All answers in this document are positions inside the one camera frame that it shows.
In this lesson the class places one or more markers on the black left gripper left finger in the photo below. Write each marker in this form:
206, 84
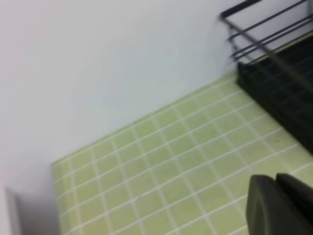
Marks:
270, 212

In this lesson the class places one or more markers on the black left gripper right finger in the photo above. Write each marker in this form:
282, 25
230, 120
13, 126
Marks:
300, 194

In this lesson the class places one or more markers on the black wire dish rack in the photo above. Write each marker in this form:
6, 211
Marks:
277, 71

